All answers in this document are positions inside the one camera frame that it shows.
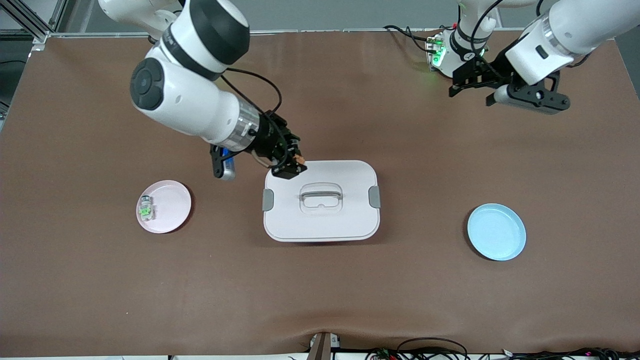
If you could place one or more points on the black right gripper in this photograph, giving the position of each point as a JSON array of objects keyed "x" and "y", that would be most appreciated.
[{"x": 270, "y": 137}]

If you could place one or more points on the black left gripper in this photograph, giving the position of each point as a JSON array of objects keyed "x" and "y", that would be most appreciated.
[{"x": 484, "y": 71}]

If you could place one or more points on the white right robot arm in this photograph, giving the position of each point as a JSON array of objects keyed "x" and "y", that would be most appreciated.
[{"x": 185, "y": 100}]

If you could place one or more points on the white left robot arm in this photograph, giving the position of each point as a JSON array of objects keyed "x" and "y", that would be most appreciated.
[{"x": 565, "y": 30}]

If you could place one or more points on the white lidded box grey latches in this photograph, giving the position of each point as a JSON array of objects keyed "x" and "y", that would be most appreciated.
[{"x": 320, "y": 220}]

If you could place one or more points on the pink round plate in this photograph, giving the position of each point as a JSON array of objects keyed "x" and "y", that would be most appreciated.
[{"x": 170, "y": 205}]

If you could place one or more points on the brown table mat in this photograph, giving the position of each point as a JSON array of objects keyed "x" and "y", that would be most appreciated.
[{"x": 320, "y": 290}]

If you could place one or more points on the light blue round plate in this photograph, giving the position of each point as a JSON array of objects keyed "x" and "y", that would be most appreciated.
[{"x": 495, "y": 232}]

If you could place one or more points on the silver table edge rail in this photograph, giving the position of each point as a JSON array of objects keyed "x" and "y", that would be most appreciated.
[{"x": 325, "y": 31}]

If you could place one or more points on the metal post bracket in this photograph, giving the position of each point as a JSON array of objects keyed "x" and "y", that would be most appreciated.
[{"x": 320, "y": 347}]

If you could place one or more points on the aluminium frame strut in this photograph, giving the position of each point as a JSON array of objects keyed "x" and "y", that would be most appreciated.
[{"x": 55, "y": 15}]

